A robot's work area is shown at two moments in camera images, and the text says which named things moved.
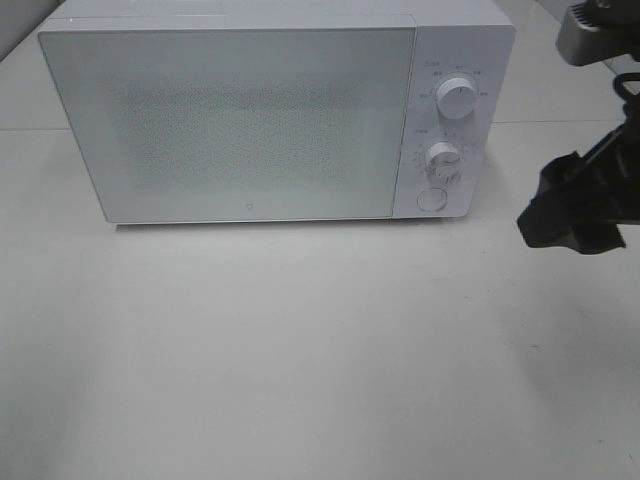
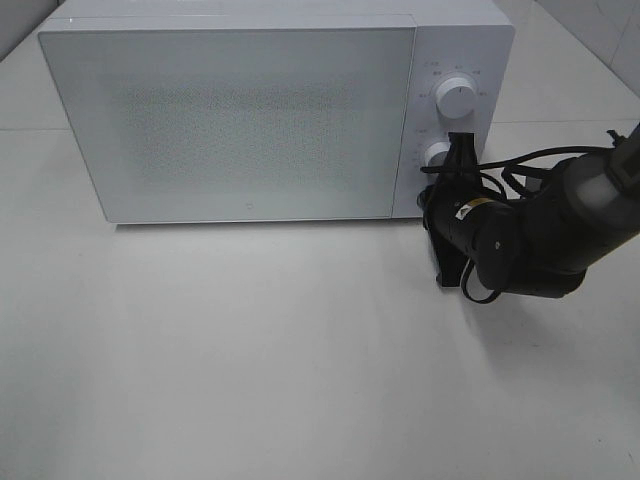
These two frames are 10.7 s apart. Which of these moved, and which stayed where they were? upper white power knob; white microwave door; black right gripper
Moved: black right gripper
Stayed: upper white power knob; white microwave door
